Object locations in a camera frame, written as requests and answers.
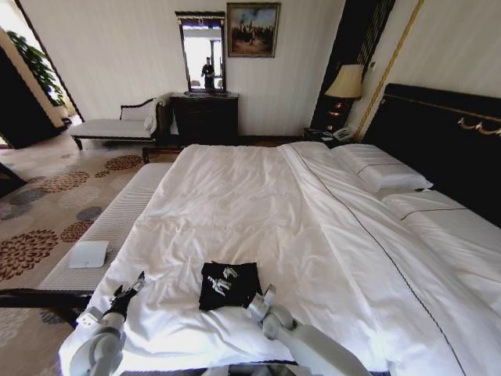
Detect gold wall trim strip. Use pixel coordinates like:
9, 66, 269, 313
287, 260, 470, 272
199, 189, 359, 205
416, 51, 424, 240
358, 0, 426, 138

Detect white cushion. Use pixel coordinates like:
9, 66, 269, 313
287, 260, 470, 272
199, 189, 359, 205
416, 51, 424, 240
143, 99, 165, 132

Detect gold framed painting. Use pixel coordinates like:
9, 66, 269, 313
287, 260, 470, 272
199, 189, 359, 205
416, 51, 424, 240
225, 2, 282, 59

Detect black garment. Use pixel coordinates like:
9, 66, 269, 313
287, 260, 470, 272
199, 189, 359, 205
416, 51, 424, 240
198, 261, 263, 313

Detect dark nightstand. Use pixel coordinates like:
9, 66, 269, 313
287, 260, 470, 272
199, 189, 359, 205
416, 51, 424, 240
303, 127, 353, 148

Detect white striped bed bench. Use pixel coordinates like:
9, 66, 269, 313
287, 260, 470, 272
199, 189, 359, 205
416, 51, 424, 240
37, 162, 175, 293

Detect person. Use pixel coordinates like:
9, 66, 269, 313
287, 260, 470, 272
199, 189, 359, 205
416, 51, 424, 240
199, 56, 216, 90

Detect white pillow with dark line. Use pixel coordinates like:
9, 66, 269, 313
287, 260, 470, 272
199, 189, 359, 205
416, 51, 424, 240
332, 143, 434, 193
381, 190, 501, 291

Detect black headboard with gold trim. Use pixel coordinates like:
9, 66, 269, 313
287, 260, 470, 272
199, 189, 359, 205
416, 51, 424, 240
362, 82, 501, 232

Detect table lamp with cream shade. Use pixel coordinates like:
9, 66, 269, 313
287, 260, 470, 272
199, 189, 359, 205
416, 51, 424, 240
324, 64, 366, 128

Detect black wall panel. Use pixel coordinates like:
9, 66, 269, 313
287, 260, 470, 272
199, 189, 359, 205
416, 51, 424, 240
311, 0, 396, 130

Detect dark framed mirror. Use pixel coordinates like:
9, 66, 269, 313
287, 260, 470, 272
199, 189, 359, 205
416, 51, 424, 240
175, 10, 227, 95

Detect dark curved wooden rail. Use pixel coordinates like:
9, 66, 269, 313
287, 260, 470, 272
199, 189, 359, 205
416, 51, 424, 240
0, 288, 93, 313

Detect dark furniture corner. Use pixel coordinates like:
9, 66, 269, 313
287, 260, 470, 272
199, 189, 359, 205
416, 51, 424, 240
0, 162, 28, 199

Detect white duvet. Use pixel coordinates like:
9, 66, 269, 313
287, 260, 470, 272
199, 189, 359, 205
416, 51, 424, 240
58, 143, 501, 376

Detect green leafy plant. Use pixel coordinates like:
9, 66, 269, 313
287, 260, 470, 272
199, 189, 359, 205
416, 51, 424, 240
5, 30, 67, 107

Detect dark wooden dresser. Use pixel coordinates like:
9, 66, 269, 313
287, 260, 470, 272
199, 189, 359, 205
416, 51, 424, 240
170, 92, 240, 146

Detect dark wood chaise longue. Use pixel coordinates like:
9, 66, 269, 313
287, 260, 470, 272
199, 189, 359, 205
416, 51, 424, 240
70, 97, 168, 150

